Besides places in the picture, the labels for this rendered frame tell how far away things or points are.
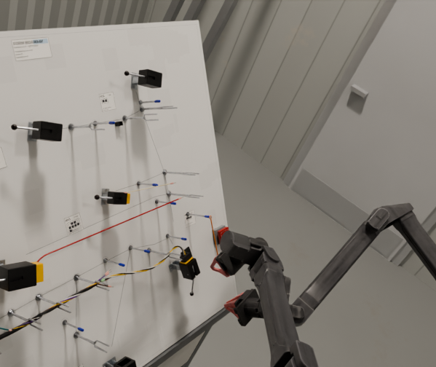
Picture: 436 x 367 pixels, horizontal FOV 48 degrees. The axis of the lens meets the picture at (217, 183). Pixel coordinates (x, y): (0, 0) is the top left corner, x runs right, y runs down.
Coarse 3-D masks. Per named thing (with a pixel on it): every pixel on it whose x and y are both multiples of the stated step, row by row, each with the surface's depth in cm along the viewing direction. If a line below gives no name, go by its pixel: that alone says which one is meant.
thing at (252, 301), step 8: (248, 296) 147; (256, 296) 149; (240, 304) 144; (248, 304) 144; (256, 304) 142; (240, 312) 143; (248, 312) 144; (256, 312) 141; (240, 320) 144; (248, 320) 145
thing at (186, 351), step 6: (198, 336) 198; (192, 342) 197; (198, 342) 205; (186, 348) 197; (192, 348) 204; (174, 354) 188; (180, 354) 195; (186, 354) 204; (168, 360) 188; (174, 360) 195; (180, 360) 203; (186, 360) 212; (162, 366) 187; (168, 366) 194; (174, 366) 202; (180, 366) 210
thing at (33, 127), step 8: (16, 128) 112; (24, 128) 113; (32, 128) 114; (40, 128) 114; (48, 128) 115; (56, 128) 117; (32, 136) 116; (40, 136) 114; (48, 136) 115; (56, 136) 117
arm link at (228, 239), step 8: (224, 232) 130; (232, 232) 128; (224, 240) 129; (232, 240) 126; (240, 240) 127; (248, 240) 129; (224, 248) 128; (232, 248) 125; (240, 248) 126; (248, 248) 127; (256, 248) 128; (264, 248) 127; (272, 248) 129; (232, 256) 126; (240, 256) 127; (248, 256) 128; (256, 256) 128; (272, 256) 125; (248, 264) 129
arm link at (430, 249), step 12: (408, 204) 148; (396, 216) 146; (408, 216) 147; (384, 228) 152; (396, 228) 150; (408, 228) 146; (420, 228) 146; (408, 240) 147; (420, 240) 145; (432, 240) 145; (420, 252) 144; (432, 252) 143; (432, 264) 142; (432, 276) 144
